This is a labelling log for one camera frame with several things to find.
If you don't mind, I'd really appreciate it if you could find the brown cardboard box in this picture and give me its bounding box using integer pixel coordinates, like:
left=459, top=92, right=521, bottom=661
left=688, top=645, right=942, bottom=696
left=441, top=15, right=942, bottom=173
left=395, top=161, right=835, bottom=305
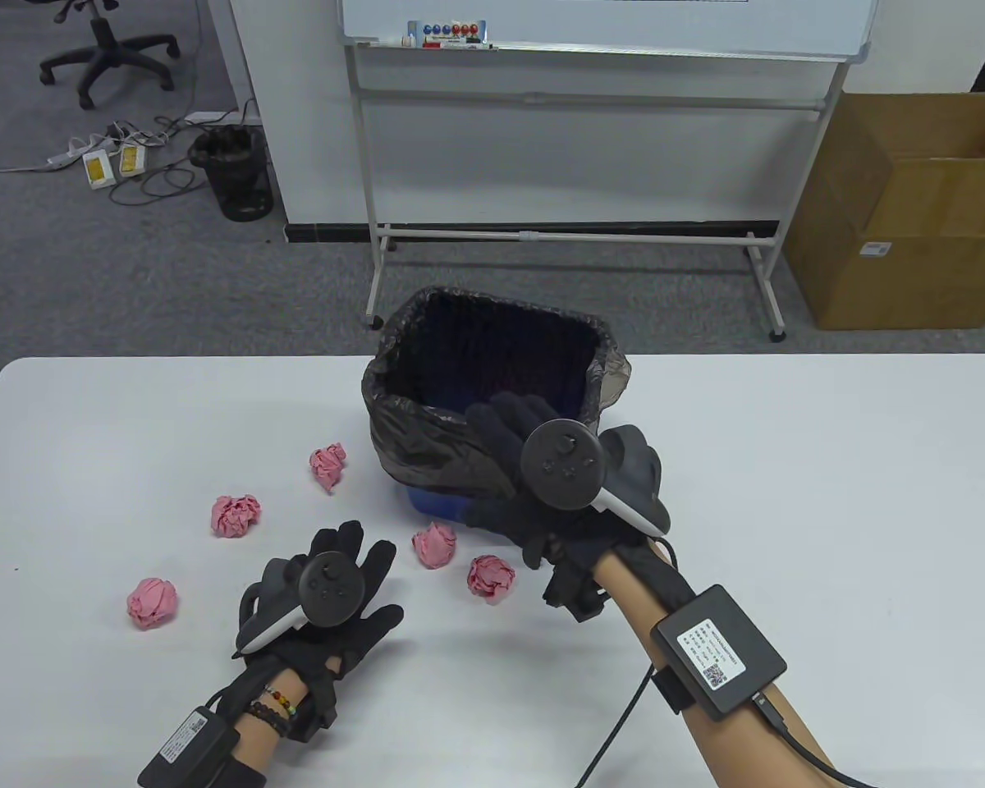
left=784, top=90, right=985, bottom=331

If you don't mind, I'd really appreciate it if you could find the pink paper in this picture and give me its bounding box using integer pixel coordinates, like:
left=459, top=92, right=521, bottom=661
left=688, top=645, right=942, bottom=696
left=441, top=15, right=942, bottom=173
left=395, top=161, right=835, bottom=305
left=467, top=555, right=516, bottom=605
left=309, top=442, right=348, bottom=493
left=210, top=494, right=263, bottom=539
left=126, top=577, right=179, bottom=630
left=411, top=521, right=458, bottom=570

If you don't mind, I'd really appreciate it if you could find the grey white hand controller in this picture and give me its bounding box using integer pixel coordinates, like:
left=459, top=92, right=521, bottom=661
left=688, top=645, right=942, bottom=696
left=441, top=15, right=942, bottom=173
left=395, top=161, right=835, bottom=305
left=521, top=419, right=671, bottom=538
left=236, top=552, right=368, bottom=655

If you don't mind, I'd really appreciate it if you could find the grey white right hand controller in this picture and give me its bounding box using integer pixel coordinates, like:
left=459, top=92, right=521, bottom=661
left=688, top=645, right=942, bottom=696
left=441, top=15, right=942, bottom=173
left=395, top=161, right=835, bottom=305
left=521, top=419, right=671, bottom=538

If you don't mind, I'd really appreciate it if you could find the strip of round magnets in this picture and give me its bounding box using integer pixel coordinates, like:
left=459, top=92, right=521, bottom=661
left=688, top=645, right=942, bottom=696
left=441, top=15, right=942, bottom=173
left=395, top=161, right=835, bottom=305
left=407, top=21, right=488, bottom=42

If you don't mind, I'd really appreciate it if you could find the office chair base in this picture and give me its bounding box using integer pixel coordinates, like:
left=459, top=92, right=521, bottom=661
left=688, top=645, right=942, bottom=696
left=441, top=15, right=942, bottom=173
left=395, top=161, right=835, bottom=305
left=39, top=0, right=181, bottom=111

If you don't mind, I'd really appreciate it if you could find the grey white left hand controller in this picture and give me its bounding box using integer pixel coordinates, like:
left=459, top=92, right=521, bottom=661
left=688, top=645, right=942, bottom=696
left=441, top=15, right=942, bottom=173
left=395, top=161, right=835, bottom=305
left=236, top=552, right=368, bottom=655

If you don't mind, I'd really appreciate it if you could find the tangle of black cables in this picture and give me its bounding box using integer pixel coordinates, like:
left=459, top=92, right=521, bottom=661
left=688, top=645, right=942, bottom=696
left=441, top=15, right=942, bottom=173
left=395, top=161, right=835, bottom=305
left=108, top=98, right=259, bottom=206

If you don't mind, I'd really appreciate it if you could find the blue recycling bin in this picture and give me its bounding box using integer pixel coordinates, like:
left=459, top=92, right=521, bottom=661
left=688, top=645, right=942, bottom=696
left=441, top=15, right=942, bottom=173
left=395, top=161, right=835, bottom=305
left=406, top=488, right=473, bottom=522

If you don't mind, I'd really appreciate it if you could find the person's left hand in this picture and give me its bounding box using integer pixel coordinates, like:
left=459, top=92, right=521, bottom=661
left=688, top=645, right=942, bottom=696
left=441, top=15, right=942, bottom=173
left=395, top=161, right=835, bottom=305
left=231, top=519, right=405, bottom=740

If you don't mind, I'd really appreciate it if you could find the white power strip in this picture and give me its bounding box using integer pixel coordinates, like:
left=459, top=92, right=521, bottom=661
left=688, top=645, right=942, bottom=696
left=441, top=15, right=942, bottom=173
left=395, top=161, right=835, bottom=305
left=47, top=135, right=103, bottom=171

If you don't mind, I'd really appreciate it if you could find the black bead bracelet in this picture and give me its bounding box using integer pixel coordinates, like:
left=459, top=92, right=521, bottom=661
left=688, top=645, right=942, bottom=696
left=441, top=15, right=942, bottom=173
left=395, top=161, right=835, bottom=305
left=248, top=696, right=290, bottom=733

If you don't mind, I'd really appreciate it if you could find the black mesh wastebasket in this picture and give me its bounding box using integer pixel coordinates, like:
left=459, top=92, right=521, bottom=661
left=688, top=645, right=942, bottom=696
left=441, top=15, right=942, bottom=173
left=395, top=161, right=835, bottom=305
left=187, top=125, right=276, bottom=222

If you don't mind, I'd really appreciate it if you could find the black right sensor cable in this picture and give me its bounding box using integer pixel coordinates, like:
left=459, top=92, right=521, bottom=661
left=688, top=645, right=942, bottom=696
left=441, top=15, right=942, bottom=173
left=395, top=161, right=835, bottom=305
left=751, top=692, right=871, bottom=788

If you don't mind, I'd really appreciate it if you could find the black braided cable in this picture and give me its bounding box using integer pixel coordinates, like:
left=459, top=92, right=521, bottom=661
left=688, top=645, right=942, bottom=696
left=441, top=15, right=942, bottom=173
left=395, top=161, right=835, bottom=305
left=579, top=665, right=656, bottom=788

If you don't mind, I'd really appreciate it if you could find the black left wrist sensor box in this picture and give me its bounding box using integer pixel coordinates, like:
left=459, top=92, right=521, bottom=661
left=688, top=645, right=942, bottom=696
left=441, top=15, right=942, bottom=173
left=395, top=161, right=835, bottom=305
left=137, top=706, right=241, bottom=787

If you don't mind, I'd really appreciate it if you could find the white rolling whiteboard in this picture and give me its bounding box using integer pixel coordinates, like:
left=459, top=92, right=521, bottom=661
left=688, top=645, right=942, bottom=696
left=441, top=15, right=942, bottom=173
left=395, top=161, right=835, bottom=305
left=341, top=0, right=879, bottom=342

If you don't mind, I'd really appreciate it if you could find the black right wrist sensor box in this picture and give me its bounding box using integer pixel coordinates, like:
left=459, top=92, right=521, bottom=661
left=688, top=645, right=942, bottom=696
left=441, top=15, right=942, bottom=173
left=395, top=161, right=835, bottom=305
left=651, top=584, right=787, bottom=722

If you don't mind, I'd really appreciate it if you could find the black plastic bin liner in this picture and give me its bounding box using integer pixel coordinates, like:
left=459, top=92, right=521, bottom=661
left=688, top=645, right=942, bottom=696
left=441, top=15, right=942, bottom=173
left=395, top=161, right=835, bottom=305
left=361, top=286, right=633, bottom=518

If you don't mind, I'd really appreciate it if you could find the person's right forearm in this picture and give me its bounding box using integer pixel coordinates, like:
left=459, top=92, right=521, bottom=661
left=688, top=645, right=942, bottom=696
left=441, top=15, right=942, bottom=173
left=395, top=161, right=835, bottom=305
left=595, top=550, right=838, bottom=788

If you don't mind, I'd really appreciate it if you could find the person's right hand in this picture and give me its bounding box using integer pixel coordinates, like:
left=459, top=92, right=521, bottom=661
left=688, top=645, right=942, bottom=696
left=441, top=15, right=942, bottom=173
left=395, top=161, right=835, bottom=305
left=465, top=392, right=682, bottom=625

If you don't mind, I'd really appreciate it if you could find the black wrist sensor box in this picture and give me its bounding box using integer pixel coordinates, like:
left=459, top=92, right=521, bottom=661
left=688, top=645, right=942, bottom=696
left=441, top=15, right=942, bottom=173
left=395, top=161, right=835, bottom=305
left=651, top=584, right=787, bottom=722
left=137, top=706, right=241, bottom=787

